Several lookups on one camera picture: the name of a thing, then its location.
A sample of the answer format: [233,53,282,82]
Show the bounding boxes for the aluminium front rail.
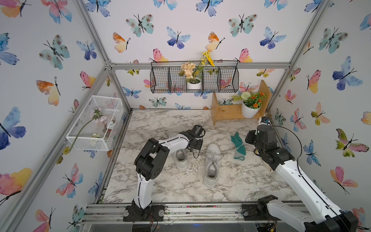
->
[81,202,325,232]

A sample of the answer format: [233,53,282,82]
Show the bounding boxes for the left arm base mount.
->
[123,201,165,222]

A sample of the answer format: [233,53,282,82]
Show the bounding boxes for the pink artificial flower stem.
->
[56,108,108,165]

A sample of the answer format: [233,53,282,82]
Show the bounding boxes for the white pot orange flowers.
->
[232,91,266,119]

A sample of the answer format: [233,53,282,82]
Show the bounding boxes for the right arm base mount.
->
[241,195,280,221]

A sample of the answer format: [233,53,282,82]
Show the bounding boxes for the black wire wall basket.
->
[150,61,240,93]

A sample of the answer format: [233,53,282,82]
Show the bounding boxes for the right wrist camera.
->
[258,116,272,126]

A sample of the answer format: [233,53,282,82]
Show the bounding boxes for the white sneaker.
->
[170,138,188,171]
[203,144,224,188]

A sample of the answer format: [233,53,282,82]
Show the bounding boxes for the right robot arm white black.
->
[245,123,358,232]

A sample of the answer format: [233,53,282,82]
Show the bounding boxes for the white pot peach flowers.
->
[179,51,214,90]

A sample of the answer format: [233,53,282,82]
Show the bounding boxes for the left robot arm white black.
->
[132,125,206,211]

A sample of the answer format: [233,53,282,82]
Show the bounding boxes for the white wire mesh basket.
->
[66,95,124,151]

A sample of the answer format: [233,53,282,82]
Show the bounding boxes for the wooden shelf stand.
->
[211,80,272,126]

